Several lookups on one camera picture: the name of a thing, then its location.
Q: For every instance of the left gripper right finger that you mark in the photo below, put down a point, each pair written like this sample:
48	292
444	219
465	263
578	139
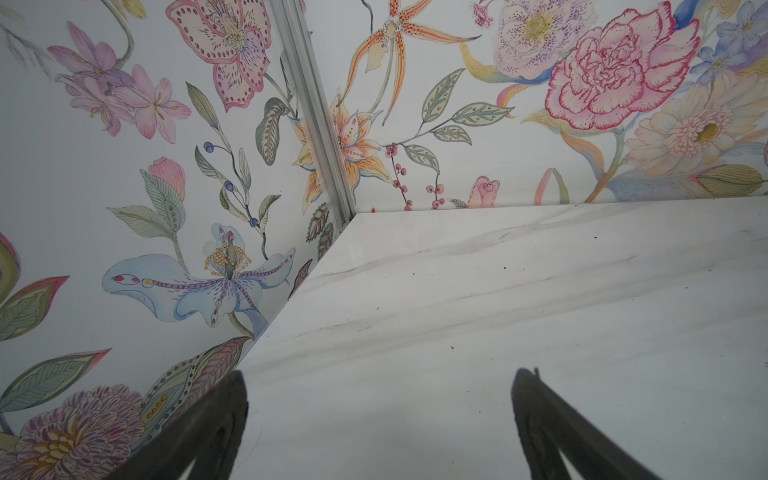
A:
554	435

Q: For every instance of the left aluminium frame post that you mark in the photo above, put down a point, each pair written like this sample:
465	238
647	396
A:
296	39

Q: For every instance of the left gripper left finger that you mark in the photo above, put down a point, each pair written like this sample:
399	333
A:
202	444

